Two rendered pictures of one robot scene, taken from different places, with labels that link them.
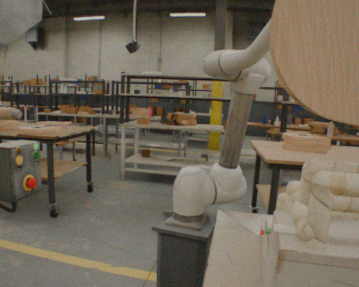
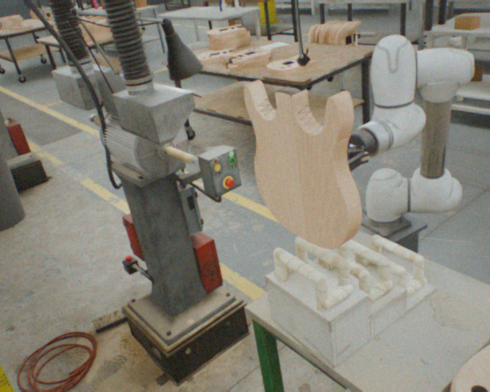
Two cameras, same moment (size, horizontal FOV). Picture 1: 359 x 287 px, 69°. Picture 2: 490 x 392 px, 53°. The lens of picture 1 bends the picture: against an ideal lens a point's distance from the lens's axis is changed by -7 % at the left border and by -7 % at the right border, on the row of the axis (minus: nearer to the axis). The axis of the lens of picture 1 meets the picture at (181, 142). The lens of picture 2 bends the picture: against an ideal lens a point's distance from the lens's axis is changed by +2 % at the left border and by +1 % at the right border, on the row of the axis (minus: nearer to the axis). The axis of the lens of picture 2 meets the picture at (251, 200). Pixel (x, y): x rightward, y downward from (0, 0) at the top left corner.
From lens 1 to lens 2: 1.27 m
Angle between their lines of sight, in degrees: 45
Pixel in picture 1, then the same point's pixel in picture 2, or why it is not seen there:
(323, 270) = (279, 292)
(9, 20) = (173, 122)
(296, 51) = (265, 190)
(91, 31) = not seen: outside the picture
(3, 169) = (207, 174)
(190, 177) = (376, 183)
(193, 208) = (380, 214)
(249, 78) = (429, 87)
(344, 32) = (278, 188)
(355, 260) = (287, 292)
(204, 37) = not seen: outside the picture
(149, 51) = not seen: outside the picture
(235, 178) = (433, 189)
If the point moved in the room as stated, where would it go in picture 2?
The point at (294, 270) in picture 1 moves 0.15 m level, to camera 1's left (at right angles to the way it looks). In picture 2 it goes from (271, 287) to (233, 273)
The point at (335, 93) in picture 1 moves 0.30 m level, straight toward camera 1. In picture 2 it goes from (280, 214) to (174, 249)
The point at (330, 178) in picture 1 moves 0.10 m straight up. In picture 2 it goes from (276, 252) to (271, 222)
